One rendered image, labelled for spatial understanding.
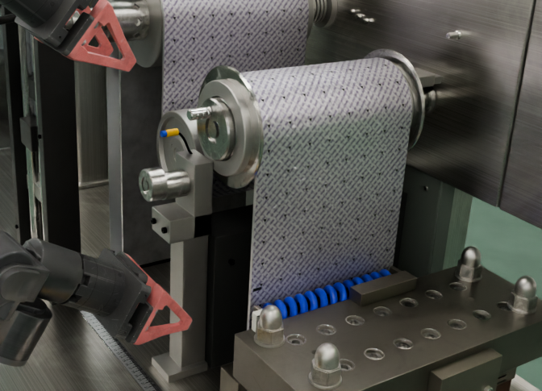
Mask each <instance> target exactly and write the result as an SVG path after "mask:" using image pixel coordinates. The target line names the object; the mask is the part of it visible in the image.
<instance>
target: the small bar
mask: <svg viewBox="0 0 542 391"><path fill-rule="evenodd" d="M416 281H417V277H415V276H413V275H411V274H410V273H409V272H407V271H401V272H397V273H394V274H391V275H389V276H385V277H380V278H378V279H375V280H371V281H367V282H364V283H361V284H359V285H354V286H351V287H350V292H349V299H350V300H352V301H353V302H355V303H356V304H357V305H359V306H365V305H368V304H371V303H374V302H378V301H380V300H383V299H387V298H389V297H393V296H396V295H399V294H401V293H406V292H409V291H411V290H414V289H415V287H416Z"/></svg>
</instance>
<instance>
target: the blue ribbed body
mask: <svg viewBox="0 0 542 391"><path fill-rule="evenodd" d="M389 275H391V273H390V272H389V271H388V270H387V269H381V270H380V271H379V272H371V274H370V275H369V274H364V275H362V277H354V278H353V279H352V280H351V281H350V280H345V281H344V282H343V283H340V282H336V283H335V284H334V285H333V286H331V285H326V286H325V287H324V288H323V289H321V288H317V289H315V291H314V292H312V291H310V290H309V291H306V292H305V293H304V295H302V294H300V293H298V294H296V295H295V296H294V298H292V297H286V298H285V299H284V301H282V300H279V299H278V300H276V301H275V302H274V303H273V305H274V306H276V307H278V308H279V310H280V311H281V314H282V319H284V318H289V317H292V316H295V315H298V314H302V313H305V312H308V311H311V310H315V309H318V308H321V307H324V306H329V305H331V304H334V303H337V302H342V301H344V300H347V299H349V292H350V287H351V286H354V285H359V284H361V283H364V282H367V281H371V280H375V279H378V278H380V277H385V276H389Z"/></svg>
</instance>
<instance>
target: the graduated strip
mask: <svg viewBox="0 0 542 391"><path fill-rule="evenodd" d="M78 312H79V313H80V314H81V316H82V317H83V318H84V319H85V320H86V321H87V322H88V324H89V325H90V326H91V327H92V329H93V330H94V331H95V333H96V334H97V335H98V337H99V338H100V339H101V340H102V341H103V342H104V343H105V345H106V346H107V347H108V348H109V350H110V351H111V352H112V354H113V355H114V356H115V358H116V359H117V360H118V361H119V362H120V363H121V365H122V366H123V367H124V368H125V369H126V371H127V372H128V373H129V375H130V376H131V377H132V379H133V380H134V381H135V382H136V384H137V385H138V386H139V387H140V388H141V389H142V390H143V391H162V390H161V389H160V387H159V386H158V385H157V384H156V382H155V381H154V380H153V379H152V378H151V377H150V376H149V375H148V374H147V372H146V371H145V370H144V369H143V367H142V366H141V365H140V364H139V363H138V361H137V360H136V359H135V358H134V356H133V355H132V354H131V353H130V352H129V351H128V350H127V349H126V348H125V346H124V345H123V344H122V343H121V341H120V340H119V339H117V338H115V337H112V336H111V335H110V333H109V332H108V331H107V330H106V328H105V327H104V326H103V325H102V324H101V323H100V322H99V321H98V319H97V318H96V317H95V316H94V314H91V313H89V312H85V311H83V310H79V311H78Z"/></svg>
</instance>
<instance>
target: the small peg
mask: <svg viewBox="0 0 542 391"><path fill-rule="evenodd" d="M186 115H187V118H188V119H189V120H190V121H194V120H199V119H210V118H211V116H212V110H211V108H210V107H209V106H205V107H200V108H194V109H188V110H187V113H186Z"/></svg>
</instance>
